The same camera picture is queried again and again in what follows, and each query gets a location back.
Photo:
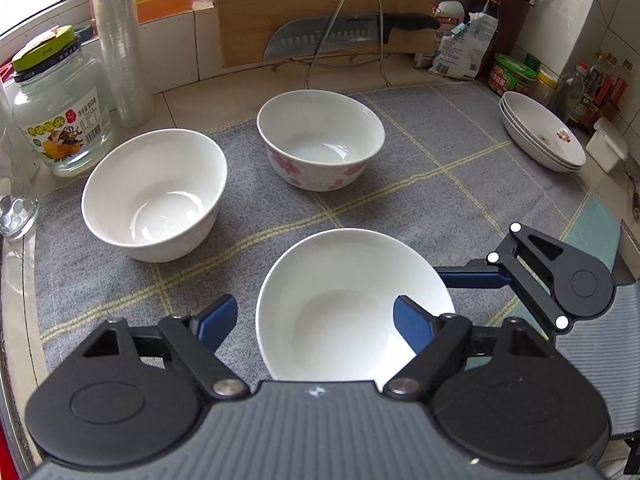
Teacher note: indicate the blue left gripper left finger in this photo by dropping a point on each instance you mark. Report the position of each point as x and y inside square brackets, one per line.
[214, 324]

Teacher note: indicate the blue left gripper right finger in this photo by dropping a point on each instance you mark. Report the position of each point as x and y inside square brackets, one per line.
[417, 326]

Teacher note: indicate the plain white bowl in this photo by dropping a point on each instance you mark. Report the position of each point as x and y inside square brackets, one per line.
[325, 310]

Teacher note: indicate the white bowl pink flowers front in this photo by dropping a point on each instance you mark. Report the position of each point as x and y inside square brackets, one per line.
[157, 196]

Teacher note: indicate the white bowl pink flowers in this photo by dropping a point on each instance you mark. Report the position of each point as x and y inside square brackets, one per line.
[319, 141]
[157, 196]

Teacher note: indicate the white oval dish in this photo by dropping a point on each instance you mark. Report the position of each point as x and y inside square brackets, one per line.
[535, 152]
[540, 133]

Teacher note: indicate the grey green checked cloth mat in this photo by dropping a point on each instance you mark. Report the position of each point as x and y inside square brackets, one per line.
[448, 182]

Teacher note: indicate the white plastic seasoning box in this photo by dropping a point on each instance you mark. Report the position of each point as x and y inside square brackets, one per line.
[607, 147]

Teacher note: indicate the glass mug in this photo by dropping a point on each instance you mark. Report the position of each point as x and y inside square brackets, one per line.
[19, 202]

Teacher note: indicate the yellow lid spice jar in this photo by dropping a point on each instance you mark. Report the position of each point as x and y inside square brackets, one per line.
[543, 86]

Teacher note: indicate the green lid sauce jar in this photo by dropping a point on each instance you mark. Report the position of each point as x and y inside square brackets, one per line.
[509, 74]

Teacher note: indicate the glass jar green lid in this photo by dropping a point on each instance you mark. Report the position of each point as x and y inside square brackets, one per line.
[62, 104]

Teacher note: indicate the green cap small jar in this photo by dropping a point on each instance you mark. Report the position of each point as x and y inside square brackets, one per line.
[532, 62]

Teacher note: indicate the white plastic bag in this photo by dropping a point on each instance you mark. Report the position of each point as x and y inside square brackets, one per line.
[460, 53]

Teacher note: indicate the red white paper bag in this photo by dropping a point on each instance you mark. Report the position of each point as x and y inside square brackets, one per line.
[449, 14]

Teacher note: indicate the stack of clear plastic cups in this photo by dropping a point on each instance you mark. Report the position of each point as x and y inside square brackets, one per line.
[118, 32]

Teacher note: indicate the wire knife stand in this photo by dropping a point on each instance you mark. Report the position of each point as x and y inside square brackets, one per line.
[305, 37]

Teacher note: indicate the cleaver with black handle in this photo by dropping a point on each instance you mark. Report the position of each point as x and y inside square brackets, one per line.
[410, 22]

